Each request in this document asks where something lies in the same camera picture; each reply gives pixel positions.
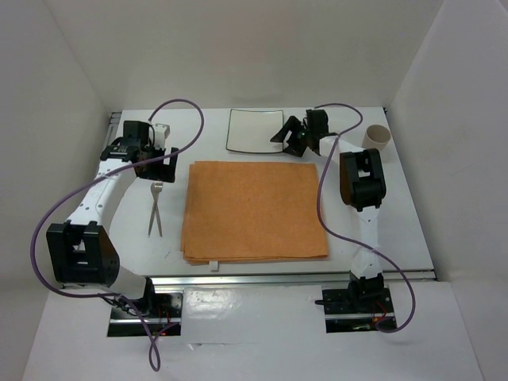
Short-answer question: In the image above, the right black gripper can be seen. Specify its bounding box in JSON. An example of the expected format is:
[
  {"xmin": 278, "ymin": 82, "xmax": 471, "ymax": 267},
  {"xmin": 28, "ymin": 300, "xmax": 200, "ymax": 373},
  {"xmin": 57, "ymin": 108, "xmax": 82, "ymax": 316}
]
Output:
[{"xmin": 271, "ymin": 117, "xmax": 313, "ymax": 158}]

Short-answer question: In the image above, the white square plate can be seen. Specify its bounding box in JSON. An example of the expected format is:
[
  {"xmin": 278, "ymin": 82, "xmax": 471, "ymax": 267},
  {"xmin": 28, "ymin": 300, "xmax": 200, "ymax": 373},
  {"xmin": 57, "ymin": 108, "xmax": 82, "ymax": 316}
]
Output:
[{"xmin": 225, "ymin": 109, "xmax": 284, "ymax": 155}]

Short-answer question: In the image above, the orange cloth placemat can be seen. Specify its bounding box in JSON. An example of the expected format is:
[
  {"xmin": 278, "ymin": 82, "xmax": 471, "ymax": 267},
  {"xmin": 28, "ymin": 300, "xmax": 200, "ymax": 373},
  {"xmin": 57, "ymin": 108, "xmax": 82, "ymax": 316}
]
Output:
[{"xmin": 181, "ymin": 161, "xmax": 329, "ymax": 264}]

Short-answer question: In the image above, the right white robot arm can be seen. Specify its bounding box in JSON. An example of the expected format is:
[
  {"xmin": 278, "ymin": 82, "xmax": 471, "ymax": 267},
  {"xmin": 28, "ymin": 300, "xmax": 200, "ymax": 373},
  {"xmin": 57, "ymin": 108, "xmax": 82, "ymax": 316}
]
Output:
[{"xmin": 271, "ymin": 103, "xmax": 387, "ymax": 311}]

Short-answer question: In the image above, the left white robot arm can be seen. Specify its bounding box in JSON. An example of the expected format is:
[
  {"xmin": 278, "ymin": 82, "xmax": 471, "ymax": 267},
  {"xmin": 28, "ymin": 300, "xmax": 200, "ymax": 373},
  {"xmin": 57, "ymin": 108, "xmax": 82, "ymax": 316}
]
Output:
[{"xmin": 46, "ymin": 121, "xmax": 177, "ymax": 317}]

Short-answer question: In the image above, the silver fork left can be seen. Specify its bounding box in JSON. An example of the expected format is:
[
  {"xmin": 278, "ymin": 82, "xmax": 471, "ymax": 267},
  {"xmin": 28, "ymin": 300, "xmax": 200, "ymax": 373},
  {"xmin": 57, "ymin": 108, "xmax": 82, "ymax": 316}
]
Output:
[{"xmin": 147, "ymin": 182, "xmax": 164, "ymax": 238}]

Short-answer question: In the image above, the beige paper cup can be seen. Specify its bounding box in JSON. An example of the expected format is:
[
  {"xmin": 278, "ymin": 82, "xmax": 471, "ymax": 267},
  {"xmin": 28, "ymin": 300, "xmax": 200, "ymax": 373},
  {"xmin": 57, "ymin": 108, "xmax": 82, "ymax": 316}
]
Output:
[{"xmin": 361, "ymin": 125, "xmax": 392, "ymax": 151}]

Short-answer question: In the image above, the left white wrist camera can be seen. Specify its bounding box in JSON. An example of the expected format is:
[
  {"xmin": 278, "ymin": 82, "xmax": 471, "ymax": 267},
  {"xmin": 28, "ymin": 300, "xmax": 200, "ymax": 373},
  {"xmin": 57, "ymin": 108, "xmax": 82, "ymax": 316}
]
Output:
[{"xmin": 152, "ymin": 123, "xmax": 171, "ymax": 149}]

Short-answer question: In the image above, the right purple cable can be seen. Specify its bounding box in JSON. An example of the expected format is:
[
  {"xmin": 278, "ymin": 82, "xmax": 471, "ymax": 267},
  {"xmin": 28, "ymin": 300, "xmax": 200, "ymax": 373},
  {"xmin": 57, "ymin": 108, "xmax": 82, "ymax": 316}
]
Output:
[{"xmin": 313, "ymin": 103, "xmax": 418, "ymax": 333}]

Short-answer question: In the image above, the purple cable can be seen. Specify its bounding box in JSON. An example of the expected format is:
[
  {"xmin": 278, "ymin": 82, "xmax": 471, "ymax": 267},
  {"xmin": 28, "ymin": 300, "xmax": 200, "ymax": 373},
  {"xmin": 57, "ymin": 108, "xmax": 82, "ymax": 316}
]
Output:
[
  {"xmin": 313, "ymin": 103, "xmax": 418, "ymax": 333},
  {"xmin": 30, "ymin": 98, "xmax": 206, "ymax": 372}
]

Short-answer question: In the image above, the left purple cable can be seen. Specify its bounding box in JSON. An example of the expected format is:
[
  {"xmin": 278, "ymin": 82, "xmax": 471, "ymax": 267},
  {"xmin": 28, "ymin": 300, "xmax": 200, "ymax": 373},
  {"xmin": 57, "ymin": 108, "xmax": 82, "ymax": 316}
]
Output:
[{"xmin": 30, "ymin": 98, "xmax": 206, "ymax": 372}]

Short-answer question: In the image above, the aluminium rail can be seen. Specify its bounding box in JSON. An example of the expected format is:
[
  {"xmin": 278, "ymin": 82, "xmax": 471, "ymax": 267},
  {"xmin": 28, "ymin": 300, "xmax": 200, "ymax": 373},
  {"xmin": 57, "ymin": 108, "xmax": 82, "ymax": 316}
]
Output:
[{"xmin": 109, "ymin": 109, "xmax": 436, "ymax": 286}]

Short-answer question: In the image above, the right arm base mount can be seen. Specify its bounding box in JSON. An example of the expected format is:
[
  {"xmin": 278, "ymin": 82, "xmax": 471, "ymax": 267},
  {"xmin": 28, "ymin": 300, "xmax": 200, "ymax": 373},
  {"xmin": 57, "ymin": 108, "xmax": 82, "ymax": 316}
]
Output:
[{"xmin": 314, "ymin": 287, "xmax": 398, "ymax": 333}]

